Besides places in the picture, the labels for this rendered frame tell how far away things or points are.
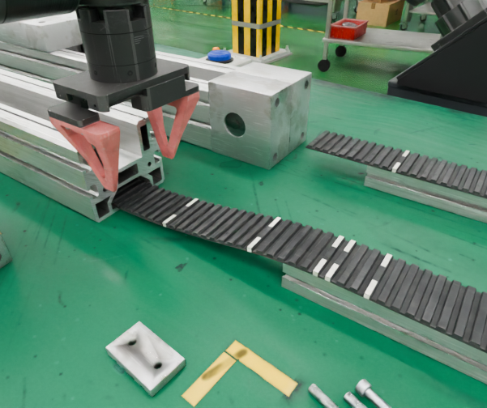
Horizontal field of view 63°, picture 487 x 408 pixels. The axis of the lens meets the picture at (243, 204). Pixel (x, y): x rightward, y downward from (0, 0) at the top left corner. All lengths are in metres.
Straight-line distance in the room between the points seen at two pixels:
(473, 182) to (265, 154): 0.23
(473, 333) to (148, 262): 0.26
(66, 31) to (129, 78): 0.42
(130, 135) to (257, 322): 0.24
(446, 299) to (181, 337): 0.19
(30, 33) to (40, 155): 0.34
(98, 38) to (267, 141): 0.23
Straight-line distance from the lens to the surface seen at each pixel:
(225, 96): 0.50
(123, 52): 0.35
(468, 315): 0.32
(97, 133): 0.33
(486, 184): 0.47
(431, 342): 0.32
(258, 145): 0.49
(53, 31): 0.75
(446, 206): 0.47
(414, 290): 0.32
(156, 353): 0.30
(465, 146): 0.63
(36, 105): 0.59
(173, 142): 0.42
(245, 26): 3.84
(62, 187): 0.45
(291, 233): 0.35
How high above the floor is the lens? 1.03
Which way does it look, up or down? 35 degrees down
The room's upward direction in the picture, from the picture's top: 1 degrees counter-clockwise
